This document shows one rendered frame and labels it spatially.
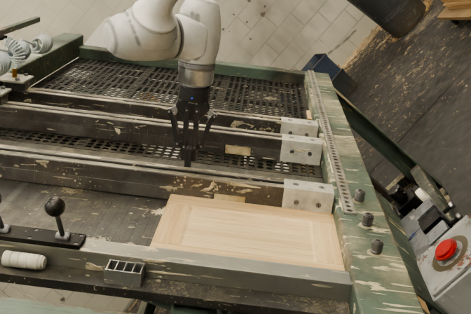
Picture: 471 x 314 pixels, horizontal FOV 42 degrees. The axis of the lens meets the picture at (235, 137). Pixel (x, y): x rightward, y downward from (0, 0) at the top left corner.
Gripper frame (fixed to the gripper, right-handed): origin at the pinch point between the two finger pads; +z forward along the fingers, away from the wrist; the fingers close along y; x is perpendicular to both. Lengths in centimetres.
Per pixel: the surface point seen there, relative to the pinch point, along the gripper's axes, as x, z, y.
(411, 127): -235, 51, -117
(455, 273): 68, -14, -47
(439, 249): 63, -15, -46
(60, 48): -116, 0, 72
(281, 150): -30.5, 5.0, -25.2
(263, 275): 44.0, 4.5, -20.8
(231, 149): -30.9, 6.8, -10.0
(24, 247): 44, 5, 26
